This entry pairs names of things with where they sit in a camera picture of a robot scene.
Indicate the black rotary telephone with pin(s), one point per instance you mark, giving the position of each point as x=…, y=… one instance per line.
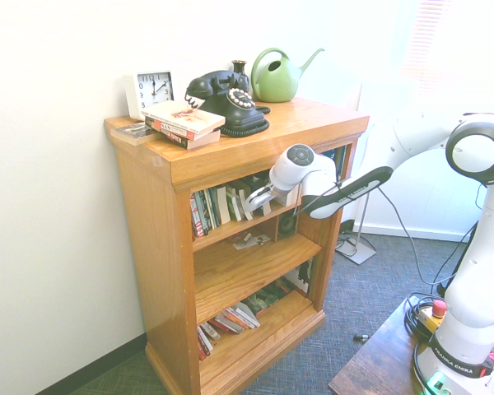
x=247, y=131

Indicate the dark cover flat book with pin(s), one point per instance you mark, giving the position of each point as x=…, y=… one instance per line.
x=131, y=132

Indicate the small picture card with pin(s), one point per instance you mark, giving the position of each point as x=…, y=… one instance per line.
x=261, y=239

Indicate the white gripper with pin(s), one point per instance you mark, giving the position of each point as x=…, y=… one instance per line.
x=257, y=199

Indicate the green plastic watering can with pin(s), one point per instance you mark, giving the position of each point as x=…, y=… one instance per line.
x=276, y=84

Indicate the red white fallen book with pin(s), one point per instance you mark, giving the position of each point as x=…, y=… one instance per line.
x=230, y=323

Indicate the dark green cover book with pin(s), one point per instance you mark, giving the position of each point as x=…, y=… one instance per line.
x=267, y=297

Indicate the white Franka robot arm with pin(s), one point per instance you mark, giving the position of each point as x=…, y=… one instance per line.
x=313, y=168

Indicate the small dark speaker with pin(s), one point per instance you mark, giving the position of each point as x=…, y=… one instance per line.
x=288, y=226

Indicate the cream paperback red print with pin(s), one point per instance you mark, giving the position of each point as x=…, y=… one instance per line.
x=181, y=115

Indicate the dark wooden table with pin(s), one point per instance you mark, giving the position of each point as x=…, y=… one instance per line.
x=374, y=362

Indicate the blue white paperback book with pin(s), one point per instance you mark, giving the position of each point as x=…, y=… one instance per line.
x=267, y=209

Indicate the red black spine paperback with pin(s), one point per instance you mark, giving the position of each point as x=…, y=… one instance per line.
x=197, y=140

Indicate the white brown leaning book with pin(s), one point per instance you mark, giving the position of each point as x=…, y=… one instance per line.
x=240, y=199

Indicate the window blind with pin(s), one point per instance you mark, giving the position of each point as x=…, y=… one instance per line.
x=430, y=41

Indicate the dark green spine book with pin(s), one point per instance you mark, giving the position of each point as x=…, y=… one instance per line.
x=210, y=210

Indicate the white square analog clock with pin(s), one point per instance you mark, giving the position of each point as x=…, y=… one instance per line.
x=150, y=90

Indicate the black phone handset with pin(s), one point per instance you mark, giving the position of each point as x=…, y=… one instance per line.
x=214, y=82

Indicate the black white cover book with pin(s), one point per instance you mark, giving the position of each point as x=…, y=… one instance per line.
x=301, y=277

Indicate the white spine book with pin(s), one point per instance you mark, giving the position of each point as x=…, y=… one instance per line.
x=223, y=205

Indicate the small dark floor object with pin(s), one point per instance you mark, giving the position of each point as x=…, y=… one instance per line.
x=360, y=337

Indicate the yellow red emergency stop button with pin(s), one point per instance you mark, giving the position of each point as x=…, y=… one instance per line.
x=439, y=308

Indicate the white cover text book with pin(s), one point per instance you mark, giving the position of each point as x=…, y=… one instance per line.
x=288, y=199

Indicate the white paper card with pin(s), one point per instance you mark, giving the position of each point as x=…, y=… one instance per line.
x=240, y=243

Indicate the black rotary phone base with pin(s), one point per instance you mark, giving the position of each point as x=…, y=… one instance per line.
x=243, y=111

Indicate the white floor lamp stand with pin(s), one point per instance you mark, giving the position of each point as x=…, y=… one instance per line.
x=358, y=253

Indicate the grey white leaning book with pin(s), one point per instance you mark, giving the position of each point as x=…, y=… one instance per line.
x=203, y=343

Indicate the wooden bookshelf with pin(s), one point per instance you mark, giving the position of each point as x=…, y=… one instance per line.
x=156, y=247

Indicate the black gold-rimmed vase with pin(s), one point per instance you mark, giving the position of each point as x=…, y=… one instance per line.
x=239, y=70

